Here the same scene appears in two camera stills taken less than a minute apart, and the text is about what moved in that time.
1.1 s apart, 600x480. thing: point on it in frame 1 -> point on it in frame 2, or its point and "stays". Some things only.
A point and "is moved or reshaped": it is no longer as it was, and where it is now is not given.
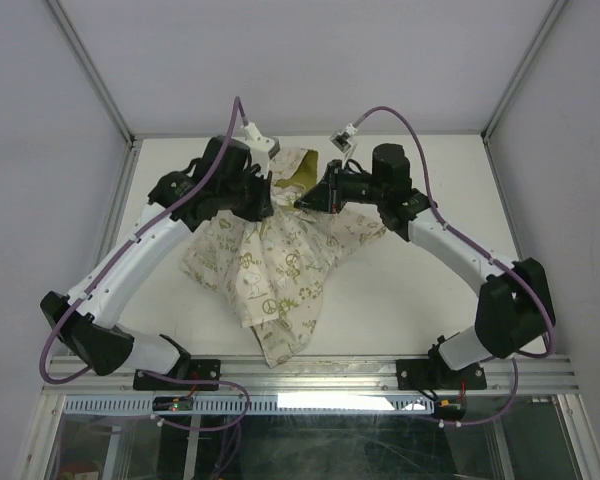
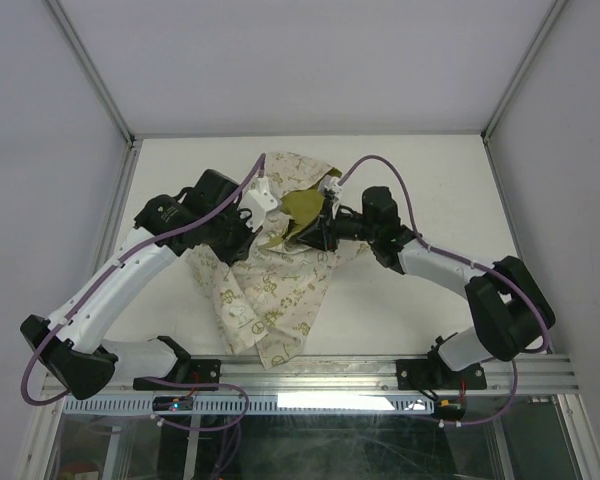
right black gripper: x=327 y=195 -> x=323 y=232
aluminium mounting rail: x=328 y=376 stays
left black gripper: x=262 y=207 -> x=234 y=255
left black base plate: x=201 y=369 stays
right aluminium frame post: x=551 y=17 stays
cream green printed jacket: x=267 y=272 is moved or reshaped
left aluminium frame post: x=99 y=84 stays
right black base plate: x=435 y=375 stays
